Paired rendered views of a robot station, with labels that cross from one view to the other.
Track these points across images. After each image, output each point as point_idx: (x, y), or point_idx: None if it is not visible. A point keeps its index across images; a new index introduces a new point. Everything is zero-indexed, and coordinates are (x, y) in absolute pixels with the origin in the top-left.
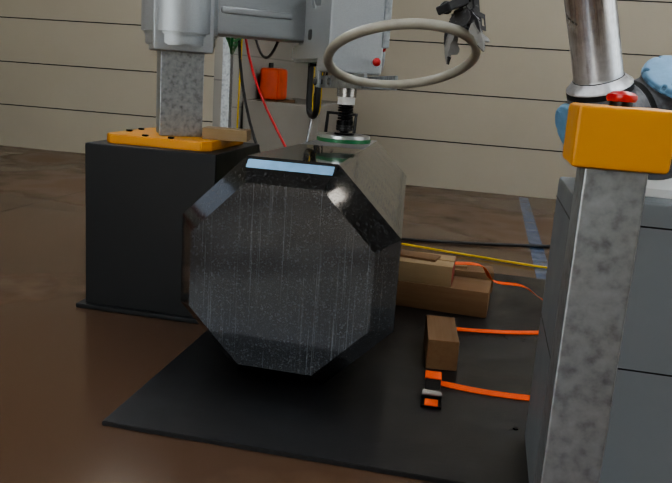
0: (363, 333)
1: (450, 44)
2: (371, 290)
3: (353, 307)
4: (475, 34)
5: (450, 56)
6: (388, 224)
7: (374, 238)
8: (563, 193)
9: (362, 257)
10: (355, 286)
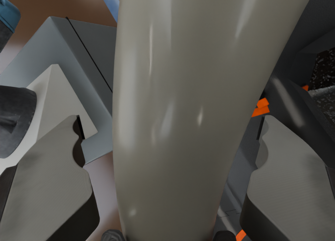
0: (301, 50)
1: (266, 158)
2: (307, 52)
3: (318, 44)
4: (55, 155)
5: (259, 139)
6: (331, 85)
7: (331, 59)
8: (100, 85)
9: (331, 45)
10: (325, 43)
